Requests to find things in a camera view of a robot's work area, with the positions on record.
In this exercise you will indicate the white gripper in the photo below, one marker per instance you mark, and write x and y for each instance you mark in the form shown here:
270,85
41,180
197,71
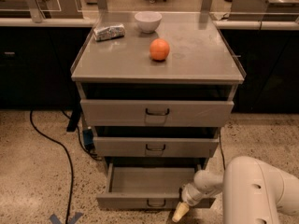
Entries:
189,197

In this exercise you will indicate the grey bottom drawer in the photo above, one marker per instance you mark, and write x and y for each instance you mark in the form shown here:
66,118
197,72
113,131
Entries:
144,187

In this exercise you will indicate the grey drawer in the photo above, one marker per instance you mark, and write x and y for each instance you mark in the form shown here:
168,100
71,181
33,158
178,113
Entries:
155,147
144,187
156,113

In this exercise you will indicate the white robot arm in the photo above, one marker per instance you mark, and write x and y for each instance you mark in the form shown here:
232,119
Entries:
253,192

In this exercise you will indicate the grey middle drawer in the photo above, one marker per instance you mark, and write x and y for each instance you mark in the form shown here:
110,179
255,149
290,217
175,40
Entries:
155,147

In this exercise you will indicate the grey drawer cabinet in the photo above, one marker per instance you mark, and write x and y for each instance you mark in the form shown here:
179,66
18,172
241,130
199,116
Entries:
199,67

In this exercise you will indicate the grey top drawer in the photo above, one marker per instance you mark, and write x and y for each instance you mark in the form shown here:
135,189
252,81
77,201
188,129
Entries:
156,113

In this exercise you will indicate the blue power adapter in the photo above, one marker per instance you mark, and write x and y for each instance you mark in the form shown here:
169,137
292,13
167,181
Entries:
88,139

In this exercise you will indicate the orange fruit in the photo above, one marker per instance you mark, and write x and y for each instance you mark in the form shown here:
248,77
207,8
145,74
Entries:
159,49

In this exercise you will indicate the white bowl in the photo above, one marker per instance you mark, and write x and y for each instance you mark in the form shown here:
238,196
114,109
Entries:
148,21

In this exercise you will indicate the silver snack bag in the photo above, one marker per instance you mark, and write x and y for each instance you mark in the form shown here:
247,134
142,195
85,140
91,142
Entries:
109,32

